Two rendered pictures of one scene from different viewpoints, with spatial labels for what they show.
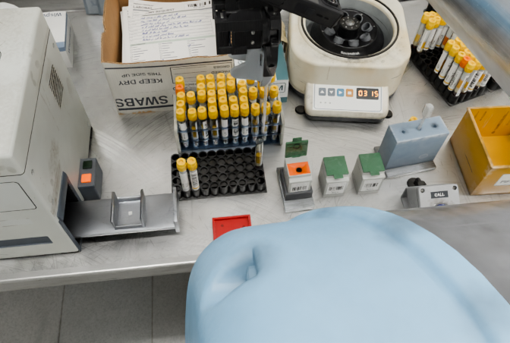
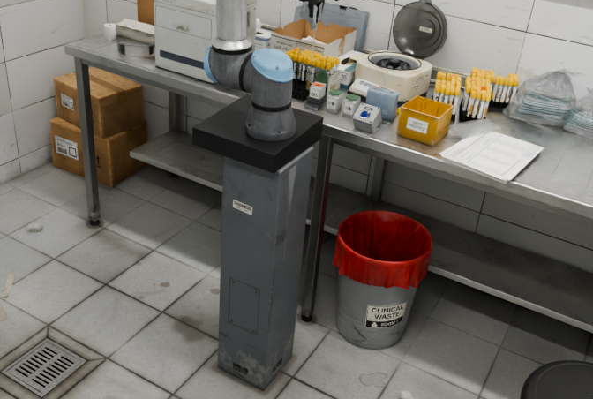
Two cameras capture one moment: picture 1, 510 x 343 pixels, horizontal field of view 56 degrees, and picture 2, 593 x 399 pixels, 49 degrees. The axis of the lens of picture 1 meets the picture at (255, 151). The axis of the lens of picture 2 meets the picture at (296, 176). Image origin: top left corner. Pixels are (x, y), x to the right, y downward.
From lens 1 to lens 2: 1.83 m
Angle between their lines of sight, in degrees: 37
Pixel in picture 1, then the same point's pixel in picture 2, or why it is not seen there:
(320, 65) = (363, 65)
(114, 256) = (223, 89)
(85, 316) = (189, 240)
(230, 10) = not seen: outside the picture
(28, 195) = (211, 29)
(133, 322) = (213, 256)
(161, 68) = (293, 42)
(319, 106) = (356, 86)
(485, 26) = not seen: outside the picture
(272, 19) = not seen: outside the picture
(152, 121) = not seen: hidden behind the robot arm
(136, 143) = not seen: hidden behind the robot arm
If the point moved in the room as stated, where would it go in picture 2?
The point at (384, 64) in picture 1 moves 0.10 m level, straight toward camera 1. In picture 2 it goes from (393, 73) to (371, 77)
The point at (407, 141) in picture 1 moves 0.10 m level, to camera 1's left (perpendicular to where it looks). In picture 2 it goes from (372, 91) to (349, 83)
